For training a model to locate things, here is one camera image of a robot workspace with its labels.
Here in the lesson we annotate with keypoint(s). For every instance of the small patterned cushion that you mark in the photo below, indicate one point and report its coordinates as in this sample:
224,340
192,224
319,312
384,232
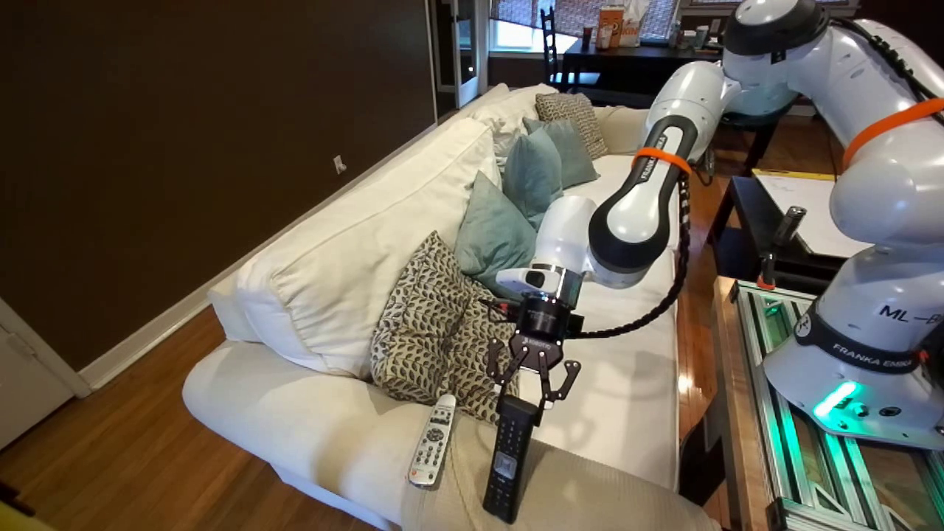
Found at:
579,118

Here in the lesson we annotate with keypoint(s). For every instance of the orange carton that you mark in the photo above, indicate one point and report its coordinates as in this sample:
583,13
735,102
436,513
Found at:
609,28

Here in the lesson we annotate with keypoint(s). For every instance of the dark dining table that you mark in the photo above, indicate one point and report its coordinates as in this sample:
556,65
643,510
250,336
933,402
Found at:
634,63

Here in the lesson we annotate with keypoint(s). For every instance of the white paper sheet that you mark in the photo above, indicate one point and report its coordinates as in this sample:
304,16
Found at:
807,206

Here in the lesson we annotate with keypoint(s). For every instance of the black clamp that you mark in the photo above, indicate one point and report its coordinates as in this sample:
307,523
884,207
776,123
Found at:
783,232

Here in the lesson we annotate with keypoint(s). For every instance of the white sofa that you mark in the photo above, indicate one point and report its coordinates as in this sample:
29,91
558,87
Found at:
346,265

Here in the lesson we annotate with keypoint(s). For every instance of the black side table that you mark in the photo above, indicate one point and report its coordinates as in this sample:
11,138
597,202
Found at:
745,221

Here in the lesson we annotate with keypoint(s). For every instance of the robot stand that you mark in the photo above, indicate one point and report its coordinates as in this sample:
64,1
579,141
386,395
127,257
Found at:
796,472

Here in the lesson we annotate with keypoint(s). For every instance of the window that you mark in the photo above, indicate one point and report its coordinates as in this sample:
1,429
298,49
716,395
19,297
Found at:
531,22

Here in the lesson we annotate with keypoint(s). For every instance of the white door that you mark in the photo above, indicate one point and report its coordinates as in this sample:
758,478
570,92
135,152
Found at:
26,383

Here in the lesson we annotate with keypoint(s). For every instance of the dark wooden chair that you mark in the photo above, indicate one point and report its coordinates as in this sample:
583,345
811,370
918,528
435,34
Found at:
549,44

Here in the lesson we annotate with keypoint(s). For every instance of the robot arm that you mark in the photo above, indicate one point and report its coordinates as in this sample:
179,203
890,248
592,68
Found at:
870,199

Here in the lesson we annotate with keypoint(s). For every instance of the wall socket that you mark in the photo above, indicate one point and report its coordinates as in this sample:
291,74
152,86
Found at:
339,164

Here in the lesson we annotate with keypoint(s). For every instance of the black remote control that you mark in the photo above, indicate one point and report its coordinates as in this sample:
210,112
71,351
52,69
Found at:
509,457

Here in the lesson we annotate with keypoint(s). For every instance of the light grey remote control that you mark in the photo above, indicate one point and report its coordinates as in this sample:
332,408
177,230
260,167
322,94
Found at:
434,442

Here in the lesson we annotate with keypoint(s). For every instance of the large leaf-patterned cushion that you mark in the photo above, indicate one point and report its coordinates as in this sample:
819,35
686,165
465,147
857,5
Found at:
428,332

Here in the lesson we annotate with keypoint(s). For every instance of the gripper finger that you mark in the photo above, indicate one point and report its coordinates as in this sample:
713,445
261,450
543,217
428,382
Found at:
566,375
509,365

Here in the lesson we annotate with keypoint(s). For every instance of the teal cushion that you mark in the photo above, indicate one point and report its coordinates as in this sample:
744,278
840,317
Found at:
577,151
493,236
532,173

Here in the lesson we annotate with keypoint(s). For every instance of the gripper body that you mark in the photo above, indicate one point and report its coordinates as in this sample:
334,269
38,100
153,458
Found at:
547,318

